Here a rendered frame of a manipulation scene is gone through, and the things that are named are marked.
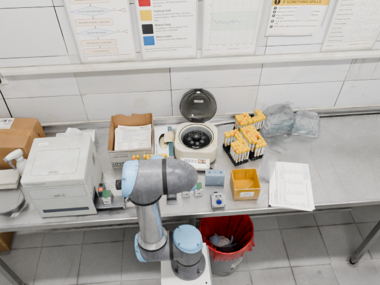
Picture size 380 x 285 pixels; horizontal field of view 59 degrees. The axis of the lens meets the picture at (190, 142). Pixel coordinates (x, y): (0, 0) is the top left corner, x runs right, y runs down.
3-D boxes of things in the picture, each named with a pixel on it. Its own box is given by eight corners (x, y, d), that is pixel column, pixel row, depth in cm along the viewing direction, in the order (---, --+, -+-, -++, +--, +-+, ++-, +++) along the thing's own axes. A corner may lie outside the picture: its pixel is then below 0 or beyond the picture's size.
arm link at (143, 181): (174, 266, 138) (166, 178, 100) (137, 268, 137) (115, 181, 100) (173, 240, 147) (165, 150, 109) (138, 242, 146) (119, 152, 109)
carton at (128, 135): (111, 168, 191) (106, 150, 180) (115, 132, 210) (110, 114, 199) (155, 165, 192) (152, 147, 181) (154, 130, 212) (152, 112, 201)
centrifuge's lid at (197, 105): (178, 90, 187) (180, 82, 193) (179, 126, 203) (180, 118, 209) (217, 91, 186) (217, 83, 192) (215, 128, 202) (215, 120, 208)
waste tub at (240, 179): (233, 201, 176) (234, 190, 169) (229, 180, 185) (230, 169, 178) (258, 199, 176) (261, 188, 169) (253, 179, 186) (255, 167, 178)
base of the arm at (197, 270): (203, 283, 143) (204, 271, 136) (168, 279, 144) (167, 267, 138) (207, 250, 154) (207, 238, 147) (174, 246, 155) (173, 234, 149)
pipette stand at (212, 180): (204, 189, 181) (205, 177, 174) (204, 178, 186) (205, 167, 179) (223, 189, 181) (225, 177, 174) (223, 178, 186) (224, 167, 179)
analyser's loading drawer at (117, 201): (83, 211, 170) (81, 205, 166) (85, 199, 174) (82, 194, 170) (124, 208, 171) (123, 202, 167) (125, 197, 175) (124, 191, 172)
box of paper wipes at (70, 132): (56, 154, 198) (50, 139, 189) (59, 140, 206) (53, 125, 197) (96, 150, 200) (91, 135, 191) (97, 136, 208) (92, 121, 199)
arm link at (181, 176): (201, 154, 105) (194, 169, 153) (165, 156, 104) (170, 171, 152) (203, 191, 102) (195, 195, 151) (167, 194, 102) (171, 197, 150)
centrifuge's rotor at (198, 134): (181, 153, 191) (181, 145, 186) (184, 133, 202) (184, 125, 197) (208, 154, 191) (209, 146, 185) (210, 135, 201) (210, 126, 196)
